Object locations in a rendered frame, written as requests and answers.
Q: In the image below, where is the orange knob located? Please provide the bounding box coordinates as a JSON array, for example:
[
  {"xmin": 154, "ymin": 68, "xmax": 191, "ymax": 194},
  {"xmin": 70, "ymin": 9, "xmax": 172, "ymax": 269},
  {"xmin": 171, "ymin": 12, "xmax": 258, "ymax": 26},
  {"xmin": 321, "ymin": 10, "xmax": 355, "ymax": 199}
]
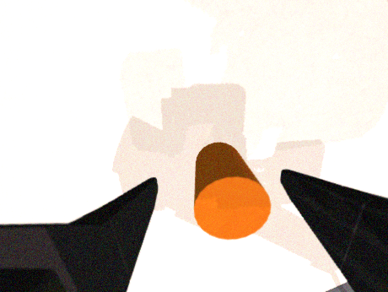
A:
[{"xmin": 194, "ymin": 142, "xmax": 272, "ymax": 240}]

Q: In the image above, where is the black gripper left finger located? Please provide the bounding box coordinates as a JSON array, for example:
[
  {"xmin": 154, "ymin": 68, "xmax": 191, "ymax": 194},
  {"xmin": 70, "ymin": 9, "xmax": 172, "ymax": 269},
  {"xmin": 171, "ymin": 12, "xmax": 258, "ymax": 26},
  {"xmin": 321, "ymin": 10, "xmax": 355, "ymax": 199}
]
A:
[{"xmin": 0, "ymin": 177, "xmax": 159, "ymax": 292}]

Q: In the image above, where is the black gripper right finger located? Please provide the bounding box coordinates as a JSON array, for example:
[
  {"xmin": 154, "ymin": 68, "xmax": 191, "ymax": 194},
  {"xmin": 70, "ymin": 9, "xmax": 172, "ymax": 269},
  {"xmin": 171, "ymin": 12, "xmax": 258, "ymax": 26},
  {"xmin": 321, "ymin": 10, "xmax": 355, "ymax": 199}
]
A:
[{"xmin": 280, "ymin": 170, "xmax": 388, "ymax": 292}]

